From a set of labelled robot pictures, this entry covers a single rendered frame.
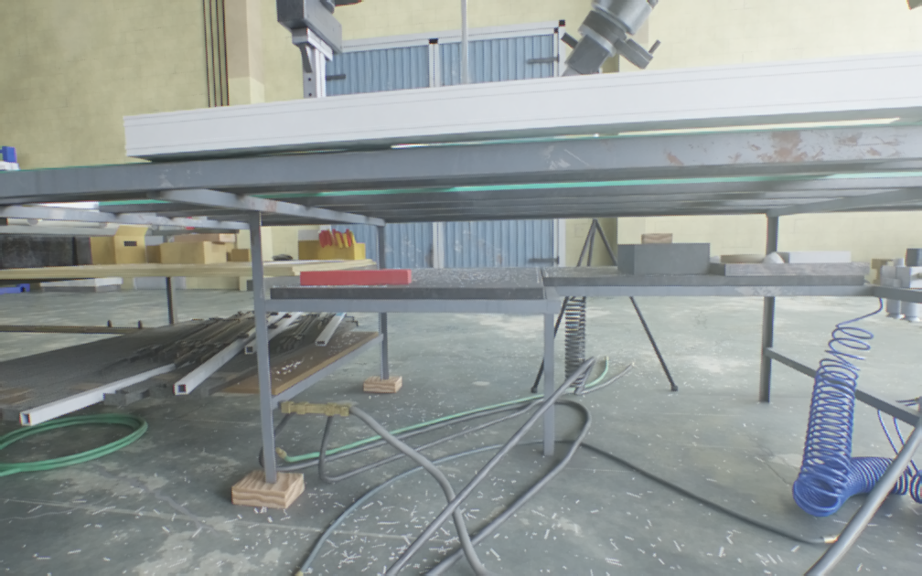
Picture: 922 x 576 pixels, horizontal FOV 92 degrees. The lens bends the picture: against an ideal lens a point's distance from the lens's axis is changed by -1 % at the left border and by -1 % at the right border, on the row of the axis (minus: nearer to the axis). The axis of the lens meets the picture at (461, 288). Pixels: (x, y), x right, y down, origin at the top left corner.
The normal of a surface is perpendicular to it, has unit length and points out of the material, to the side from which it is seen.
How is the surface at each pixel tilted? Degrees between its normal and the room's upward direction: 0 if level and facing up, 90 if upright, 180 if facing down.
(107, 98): 90
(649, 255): 90
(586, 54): 111
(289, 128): 90
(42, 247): 92
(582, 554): 0
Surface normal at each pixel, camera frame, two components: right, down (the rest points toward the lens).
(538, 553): -0.02, -1.00
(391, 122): -0.18, 0.09
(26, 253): 0.99, 0.03
